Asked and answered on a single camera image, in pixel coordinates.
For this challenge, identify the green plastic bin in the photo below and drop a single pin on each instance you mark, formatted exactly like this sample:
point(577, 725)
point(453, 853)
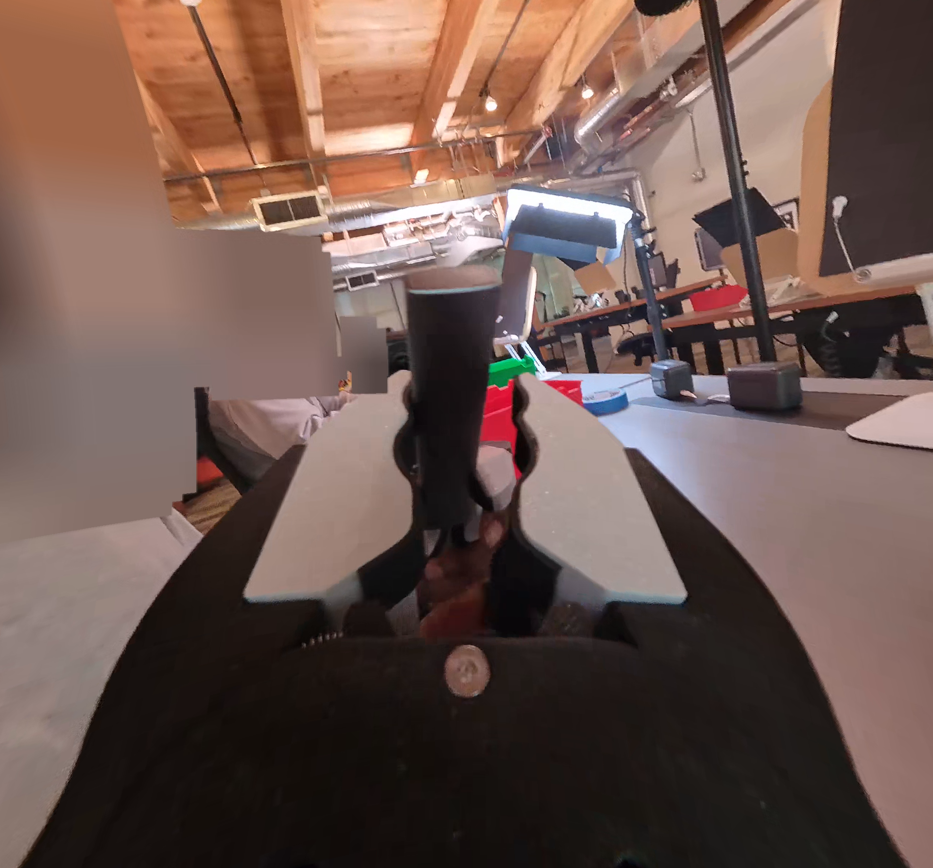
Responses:
point(510, 371)

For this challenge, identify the red plastic bin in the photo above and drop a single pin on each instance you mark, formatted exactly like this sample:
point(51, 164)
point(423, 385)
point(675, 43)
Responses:
point(499, 409)
point(718, 299)

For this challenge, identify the silver air duct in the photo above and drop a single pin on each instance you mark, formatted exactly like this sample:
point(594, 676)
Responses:
point(605, 124)

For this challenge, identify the ceiling air vent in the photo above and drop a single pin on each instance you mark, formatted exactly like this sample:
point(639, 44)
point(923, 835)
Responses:
point(290, 210)

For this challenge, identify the led panel light stand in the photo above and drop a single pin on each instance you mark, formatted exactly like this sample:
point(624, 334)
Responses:
point(565, 234)

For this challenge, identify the black pole stand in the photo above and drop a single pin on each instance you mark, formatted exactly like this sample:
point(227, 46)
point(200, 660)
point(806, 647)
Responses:
point(729, 153)

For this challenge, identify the black board with tan backing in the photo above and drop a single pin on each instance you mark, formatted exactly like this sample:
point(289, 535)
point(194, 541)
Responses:
point(882, 117)

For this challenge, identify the white rimmed panel lamp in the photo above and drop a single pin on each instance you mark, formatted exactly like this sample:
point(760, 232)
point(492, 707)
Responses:
point(517, 299)

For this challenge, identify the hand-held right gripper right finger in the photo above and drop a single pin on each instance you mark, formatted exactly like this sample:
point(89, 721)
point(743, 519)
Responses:
point(598, 511)

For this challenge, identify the blue tape roll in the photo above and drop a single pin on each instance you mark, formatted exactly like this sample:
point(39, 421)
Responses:
point(605, 409)

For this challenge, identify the person's left hand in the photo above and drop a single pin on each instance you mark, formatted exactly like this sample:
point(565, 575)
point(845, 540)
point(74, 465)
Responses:
point(459, 591)

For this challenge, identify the cardboard sheet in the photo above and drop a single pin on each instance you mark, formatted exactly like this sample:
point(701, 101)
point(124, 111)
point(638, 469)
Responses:
point(765, 259)

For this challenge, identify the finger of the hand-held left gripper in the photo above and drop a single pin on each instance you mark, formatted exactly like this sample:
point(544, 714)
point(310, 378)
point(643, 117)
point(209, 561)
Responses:
point(495, 478)

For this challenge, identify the black flag panel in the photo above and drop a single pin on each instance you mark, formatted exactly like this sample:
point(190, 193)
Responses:
point(736, 215)

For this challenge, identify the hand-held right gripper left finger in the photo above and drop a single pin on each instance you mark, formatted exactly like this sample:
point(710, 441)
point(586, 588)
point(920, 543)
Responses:
point(335, 511)

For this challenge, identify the long wooden desk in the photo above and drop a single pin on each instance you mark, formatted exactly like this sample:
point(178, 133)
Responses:
point(838, 299)

